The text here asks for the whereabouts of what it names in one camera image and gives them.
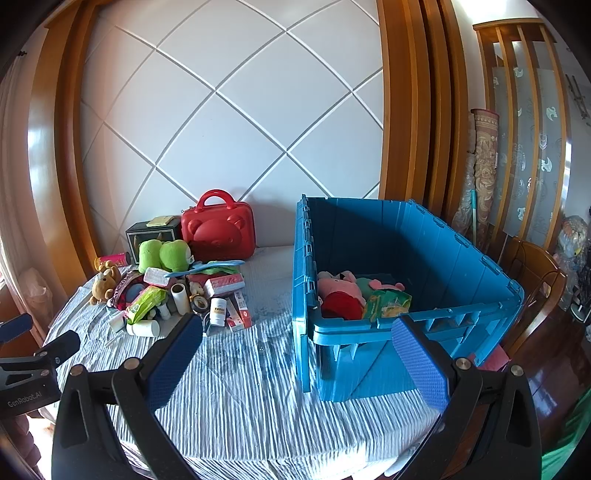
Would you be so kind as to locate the blue striped tablecloth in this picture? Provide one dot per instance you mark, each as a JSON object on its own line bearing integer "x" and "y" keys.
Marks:
{"x": 231, "y": 392}

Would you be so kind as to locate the wooden slat partition screen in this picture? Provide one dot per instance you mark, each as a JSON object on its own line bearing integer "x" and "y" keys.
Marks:
{"x": 508, "y": 92}

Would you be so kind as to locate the wooden chair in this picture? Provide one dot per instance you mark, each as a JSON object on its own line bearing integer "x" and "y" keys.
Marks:
{"x": 549, "y": 277}

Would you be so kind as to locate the red white carton box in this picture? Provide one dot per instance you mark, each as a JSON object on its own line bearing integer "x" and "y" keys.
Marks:
{"x": 243, "y": 308}
{"x": 232, "y": 319}

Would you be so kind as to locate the green cloth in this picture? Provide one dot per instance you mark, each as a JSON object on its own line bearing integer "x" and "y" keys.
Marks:
{"x": 568, "y": 447}

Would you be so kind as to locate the brown bear plush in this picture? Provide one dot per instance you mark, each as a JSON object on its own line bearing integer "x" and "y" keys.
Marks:
{"x": 104, "y": 285}

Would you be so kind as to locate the pink tissue pack white label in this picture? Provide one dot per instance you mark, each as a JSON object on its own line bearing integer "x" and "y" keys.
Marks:
{"x": 154, "y": 277}

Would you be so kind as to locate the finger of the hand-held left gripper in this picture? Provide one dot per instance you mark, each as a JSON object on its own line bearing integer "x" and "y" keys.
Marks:
{"x": 13, "y": 328}
{"x": 60, "y": 347}

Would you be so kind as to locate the pink pig plush red dress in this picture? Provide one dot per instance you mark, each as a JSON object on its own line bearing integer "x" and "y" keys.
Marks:
{"x": 339, "y": 288}

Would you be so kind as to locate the white medicine bottle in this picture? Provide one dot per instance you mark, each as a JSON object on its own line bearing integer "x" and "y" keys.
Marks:
{"x": 218, "y": 313}

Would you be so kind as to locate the clear plastic bag of items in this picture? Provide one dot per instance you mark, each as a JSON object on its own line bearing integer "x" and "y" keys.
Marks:
{"x": 575, "y": 249}

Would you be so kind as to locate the black tape roll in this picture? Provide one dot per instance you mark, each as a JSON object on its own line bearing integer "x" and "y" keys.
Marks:
{"x": 199, "y": 304}

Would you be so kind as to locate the green wet wipes pack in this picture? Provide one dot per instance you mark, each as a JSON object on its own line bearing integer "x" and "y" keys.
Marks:
{"x": 145, "y": 303}
{"x": 387, "y": 304}

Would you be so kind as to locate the pink cylindrical can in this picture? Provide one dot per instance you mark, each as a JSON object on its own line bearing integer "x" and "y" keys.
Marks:
{"x": 113, "y": 259}

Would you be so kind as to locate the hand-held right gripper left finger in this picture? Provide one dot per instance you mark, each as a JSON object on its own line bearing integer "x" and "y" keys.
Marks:
{"x": 175, "y": 364}

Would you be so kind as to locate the pink flower tissue pack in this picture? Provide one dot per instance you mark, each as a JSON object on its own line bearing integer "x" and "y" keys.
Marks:
{"x": 224, "y": 285}

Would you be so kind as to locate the translucent plastic bag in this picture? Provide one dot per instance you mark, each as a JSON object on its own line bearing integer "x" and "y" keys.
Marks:
{"x": 34, "y": 293}

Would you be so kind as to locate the rolled patterned carpet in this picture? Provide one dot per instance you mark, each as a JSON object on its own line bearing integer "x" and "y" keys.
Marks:
{"x": 485, "y": 175}

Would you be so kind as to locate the white paper roll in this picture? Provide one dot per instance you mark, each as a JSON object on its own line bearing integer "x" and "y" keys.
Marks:
{"x": 180, "y": 297}

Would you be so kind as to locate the red bear suitcase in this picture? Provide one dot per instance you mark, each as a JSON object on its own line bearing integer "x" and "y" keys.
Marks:
{"x": 219, "y": 233}

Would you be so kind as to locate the plastic wrapped rolled carpet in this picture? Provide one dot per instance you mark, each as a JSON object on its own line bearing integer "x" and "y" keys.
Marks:
{"x": 463, "y": 207}

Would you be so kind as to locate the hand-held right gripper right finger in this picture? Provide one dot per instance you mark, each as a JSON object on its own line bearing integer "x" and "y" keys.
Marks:
{"x": 422, "y": 364}

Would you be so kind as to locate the blue round plush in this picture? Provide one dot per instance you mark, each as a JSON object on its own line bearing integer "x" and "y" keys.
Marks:
{"x": 136, "y": 291}

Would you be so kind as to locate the pink flat item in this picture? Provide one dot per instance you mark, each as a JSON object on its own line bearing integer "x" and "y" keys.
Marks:
{"x": 491, "y": 358}

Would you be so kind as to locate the pink green plush toy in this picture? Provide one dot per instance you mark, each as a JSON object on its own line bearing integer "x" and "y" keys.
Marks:
{"x": 383, "y": 284}

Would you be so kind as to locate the black gift box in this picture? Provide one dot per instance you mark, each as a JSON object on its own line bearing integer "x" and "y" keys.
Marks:
{"x": 136, "y": 237}

